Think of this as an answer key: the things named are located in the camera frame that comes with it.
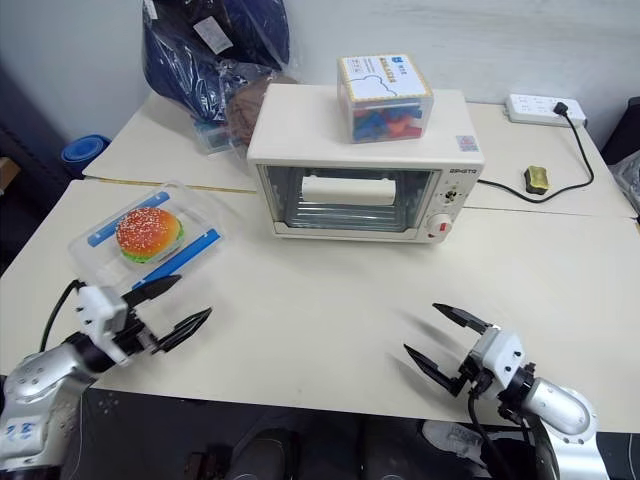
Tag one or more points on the white and black shoe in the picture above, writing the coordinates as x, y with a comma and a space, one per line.
450, 442

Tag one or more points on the toy hamburger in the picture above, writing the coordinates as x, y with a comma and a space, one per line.
147, 232

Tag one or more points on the bagged navy blue clothing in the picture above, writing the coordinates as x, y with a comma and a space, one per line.
200, 55

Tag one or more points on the white knob with red mark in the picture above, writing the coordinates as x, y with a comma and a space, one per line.
439, 224

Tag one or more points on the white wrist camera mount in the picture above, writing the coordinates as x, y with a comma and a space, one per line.
100, 312
500, 355

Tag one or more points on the clear plastic container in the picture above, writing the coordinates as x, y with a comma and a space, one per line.
100, 250

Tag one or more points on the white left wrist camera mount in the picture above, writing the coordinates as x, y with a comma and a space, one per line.
100, 312

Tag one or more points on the black power plug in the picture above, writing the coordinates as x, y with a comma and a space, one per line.
561, 108

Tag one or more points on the yellow and black sponge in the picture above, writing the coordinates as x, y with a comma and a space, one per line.
537, 178

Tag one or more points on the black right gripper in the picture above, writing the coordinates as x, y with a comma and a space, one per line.
474, 382

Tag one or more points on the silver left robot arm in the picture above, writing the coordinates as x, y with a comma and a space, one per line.
45, 380

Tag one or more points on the dark chair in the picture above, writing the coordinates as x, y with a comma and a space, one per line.
25, 165

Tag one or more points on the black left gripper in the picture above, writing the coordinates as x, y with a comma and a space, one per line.
134, 340

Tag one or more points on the white power strip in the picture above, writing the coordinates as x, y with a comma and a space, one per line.
530, 107

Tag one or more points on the dark rounded shape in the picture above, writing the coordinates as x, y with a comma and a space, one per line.
267, 455

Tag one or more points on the clear box of colourful blocks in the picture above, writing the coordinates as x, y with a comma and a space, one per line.
385, 95

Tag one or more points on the small clear box with blue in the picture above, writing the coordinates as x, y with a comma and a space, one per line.
215, 140

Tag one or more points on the blue round stool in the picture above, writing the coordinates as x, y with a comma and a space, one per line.
82, 150

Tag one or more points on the bagged brown fabric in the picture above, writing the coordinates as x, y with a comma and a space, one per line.
245, 107

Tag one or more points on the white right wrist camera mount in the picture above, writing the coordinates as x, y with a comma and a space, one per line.
500, 355

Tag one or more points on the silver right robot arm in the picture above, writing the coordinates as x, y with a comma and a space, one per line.
555, 405

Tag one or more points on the cream toaster oven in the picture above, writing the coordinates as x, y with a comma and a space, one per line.
300, 125

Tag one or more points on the black bag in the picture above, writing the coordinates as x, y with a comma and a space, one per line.
622, 130

